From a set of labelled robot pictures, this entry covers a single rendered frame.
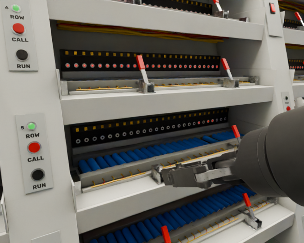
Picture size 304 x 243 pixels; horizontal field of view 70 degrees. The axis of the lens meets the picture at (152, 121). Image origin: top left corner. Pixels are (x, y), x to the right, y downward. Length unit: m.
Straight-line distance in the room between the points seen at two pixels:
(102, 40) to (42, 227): 0.49
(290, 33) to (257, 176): 0.73
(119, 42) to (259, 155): 0.55
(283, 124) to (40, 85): 0.35
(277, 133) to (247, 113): 0.60
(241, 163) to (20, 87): 0.34
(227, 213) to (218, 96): 0.33
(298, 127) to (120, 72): 0.50
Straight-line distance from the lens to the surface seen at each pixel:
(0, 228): 0.43
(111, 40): 0.69
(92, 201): 0.43
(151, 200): 0.46
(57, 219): 0.41
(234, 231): 0.67
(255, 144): 0.24
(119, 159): 0.53
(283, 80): 0.81
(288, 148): 0.21
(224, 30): 0.67
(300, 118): 0.21
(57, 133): 0.39
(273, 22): 0.84
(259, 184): 0.25
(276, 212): 0.79
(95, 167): 0.50
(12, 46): 0.42
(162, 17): 0.54
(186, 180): 0.30
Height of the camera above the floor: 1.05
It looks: 2 degrees up
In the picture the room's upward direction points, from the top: 8 degrees counter-clockwise
